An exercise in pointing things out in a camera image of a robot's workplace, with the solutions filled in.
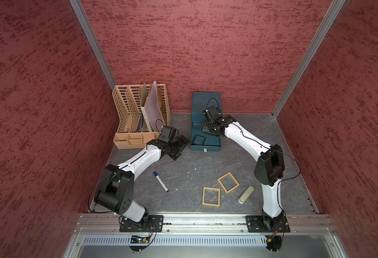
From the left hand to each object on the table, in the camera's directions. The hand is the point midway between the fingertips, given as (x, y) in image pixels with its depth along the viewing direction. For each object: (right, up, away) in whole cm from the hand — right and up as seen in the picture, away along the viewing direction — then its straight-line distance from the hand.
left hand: (187, 149), depth 87 cm
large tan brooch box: (+25, -21, -3) cm, 32 cm away
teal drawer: (+15, +2, +10) cm, 18 cm away
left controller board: (-21, -40, -15) cm, 48 cm away
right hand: (+12, +11, +4) cm, 16 cm away
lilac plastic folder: (-20, +22, +5) cm, 30 cm away
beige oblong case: (+31, -23, -6) cm, 39 cm away
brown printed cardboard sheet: (-26, +32, +7) cm, 41 cm away
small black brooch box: (+7, +4, +10) cm, 13 cm away
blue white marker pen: (-15, -18, 0) cm, 23 cm away
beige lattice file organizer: (-24, +21, -3) cm, 33 cm away
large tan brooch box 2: (+13, -25, -4) cm, 28 cm away
